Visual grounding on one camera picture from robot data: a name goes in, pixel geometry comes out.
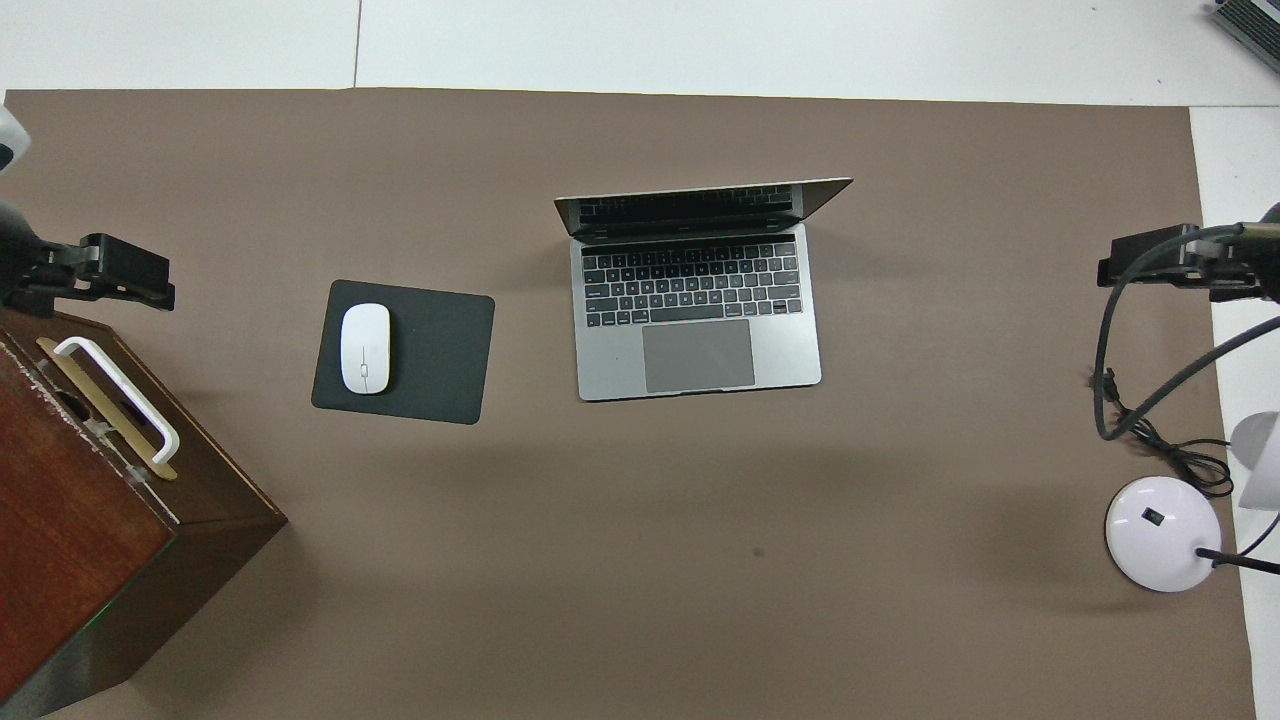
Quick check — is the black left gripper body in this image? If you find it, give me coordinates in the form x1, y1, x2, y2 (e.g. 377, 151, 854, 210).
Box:
0, 200, 46, 316

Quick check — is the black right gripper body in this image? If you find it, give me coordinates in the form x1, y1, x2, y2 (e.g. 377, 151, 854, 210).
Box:
1205, 200, 1280, 303

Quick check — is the grey laptop with apple logo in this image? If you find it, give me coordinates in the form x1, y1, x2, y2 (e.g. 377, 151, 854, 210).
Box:
554, 177, 854, 403

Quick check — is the white computer mouse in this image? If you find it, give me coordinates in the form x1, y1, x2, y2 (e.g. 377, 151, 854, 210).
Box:
340, 303, 392, 395

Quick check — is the dark brown wooden box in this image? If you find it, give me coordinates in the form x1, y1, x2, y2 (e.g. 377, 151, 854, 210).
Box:
0, 295, 289, 719

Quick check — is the grey keyboard device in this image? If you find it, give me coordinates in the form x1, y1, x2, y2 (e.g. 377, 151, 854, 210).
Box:
1207, 0, 1280, 49

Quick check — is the white desk lamp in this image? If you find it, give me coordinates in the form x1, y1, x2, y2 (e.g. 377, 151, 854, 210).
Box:
1105, 410, 1280, 593

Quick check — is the black mouse pad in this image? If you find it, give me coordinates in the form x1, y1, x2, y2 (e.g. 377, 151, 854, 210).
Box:
311, 279, 496, 426

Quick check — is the brown table mat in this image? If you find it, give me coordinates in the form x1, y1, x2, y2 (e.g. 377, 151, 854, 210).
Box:
0, 88, 1256, 720

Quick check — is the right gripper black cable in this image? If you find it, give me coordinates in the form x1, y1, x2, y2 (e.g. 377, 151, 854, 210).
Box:
1093, 224, 1280, 441

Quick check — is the white box handle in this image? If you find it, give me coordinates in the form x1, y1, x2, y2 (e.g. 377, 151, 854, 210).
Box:
53, 337, 180, 464

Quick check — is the brass handle plate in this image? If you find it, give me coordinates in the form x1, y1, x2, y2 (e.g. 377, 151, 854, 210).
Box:
37, 338, 179, 481

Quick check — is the thin black lamp power cable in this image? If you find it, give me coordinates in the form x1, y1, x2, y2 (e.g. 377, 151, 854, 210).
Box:
1085, 368, 1280, 561

